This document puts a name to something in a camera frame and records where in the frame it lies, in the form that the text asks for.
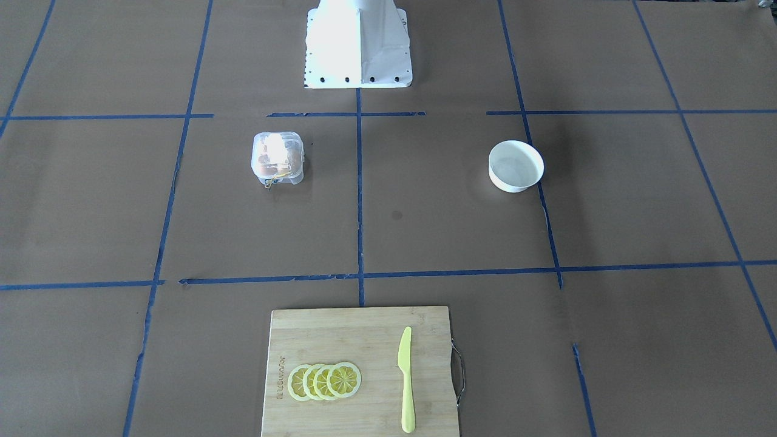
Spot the brown egg from bowl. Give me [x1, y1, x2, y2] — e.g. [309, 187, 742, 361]
[285, 149, 304, 175]

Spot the clear plastic egg box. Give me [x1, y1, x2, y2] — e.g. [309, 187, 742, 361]
[251, 132, 305, 186]

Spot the bamboo cutting board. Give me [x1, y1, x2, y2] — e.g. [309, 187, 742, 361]
[260, 305, 460, 436]

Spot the yellow blue rubber band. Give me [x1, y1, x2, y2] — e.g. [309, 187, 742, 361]
[263, 172, 291, 190]

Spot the white round bowl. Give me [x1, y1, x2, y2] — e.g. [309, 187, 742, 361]
[488, 140, 546, 193]

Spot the yellow plastic knife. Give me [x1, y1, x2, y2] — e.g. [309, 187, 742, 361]
[397, 326, 416, 433]

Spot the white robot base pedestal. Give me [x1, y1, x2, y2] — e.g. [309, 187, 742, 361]
[304, 1, 413, 89]

